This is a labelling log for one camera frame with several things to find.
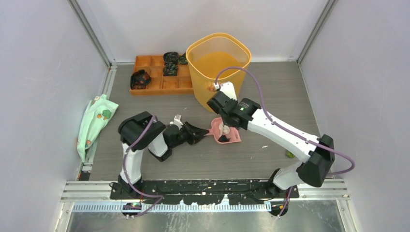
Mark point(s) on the black green rolled sock middle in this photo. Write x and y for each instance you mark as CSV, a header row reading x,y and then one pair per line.
x,y
170,69

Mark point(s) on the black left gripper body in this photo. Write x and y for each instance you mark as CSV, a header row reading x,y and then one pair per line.
x,y
185,135

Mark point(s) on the white paper scrap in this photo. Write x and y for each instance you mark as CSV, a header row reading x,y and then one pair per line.
x,y
224,129

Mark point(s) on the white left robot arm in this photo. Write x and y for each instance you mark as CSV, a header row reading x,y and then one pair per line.
x,y
144,131

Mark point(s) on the green paper scrap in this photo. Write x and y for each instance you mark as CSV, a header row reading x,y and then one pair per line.
x,y
289,155

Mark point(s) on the orange compartment tray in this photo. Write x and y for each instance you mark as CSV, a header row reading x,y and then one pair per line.
x,y
162,85

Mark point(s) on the yellow mesh waste basket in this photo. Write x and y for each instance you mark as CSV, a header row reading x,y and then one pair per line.
x,y
208,57

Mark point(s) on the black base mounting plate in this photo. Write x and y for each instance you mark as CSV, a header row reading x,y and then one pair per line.
x,y
201,192

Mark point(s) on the pink plastic dustpan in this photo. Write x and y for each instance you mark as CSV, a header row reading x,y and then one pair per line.
x,y
215,132

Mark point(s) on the black rolled sock top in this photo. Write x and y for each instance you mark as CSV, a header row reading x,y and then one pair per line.
x,y
171,57

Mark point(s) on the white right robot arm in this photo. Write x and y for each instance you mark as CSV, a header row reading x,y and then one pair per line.
x,y
315,155

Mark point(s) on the green patterned cloth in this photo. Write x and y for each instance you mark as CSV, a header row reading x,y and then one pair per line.
x,y
98,113

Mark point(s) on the dark green rolled sock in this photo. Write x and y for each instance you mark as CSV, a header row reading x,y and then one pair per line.
x,y
182,60

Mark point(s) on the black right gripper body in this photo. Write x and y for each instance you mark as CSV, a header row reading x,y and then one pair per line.
x,y
225,118

